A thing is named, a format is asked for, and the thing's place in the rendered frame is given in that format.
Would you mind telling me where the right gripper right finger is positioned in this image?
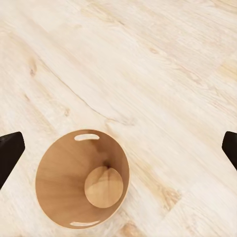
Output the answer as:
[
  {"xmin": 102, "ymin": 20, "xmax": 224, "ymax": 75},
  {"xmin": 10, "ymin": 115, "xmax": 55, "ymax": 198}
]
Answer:
[{"xmin": 222, "ymin": 131, "xmax": 237, "ymax": 170}]

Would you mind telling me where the trash can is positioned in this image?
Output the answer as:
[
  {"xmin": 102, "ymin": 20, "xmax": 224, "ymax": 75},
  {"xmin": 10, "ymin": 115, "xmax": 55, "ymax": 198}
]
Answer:
[{"xmin": 34, "ymin": 128, "xmax": 131, "ymax": 231}]

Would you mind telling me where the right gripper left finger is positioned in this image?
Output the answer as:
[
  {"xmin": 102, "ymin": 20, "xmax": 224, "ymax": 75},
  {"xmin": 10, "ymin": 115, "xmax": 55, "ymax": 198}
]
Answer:
[{"xmin": 0, "ymin": 131, "xmax": 25, "ymax": 189}]

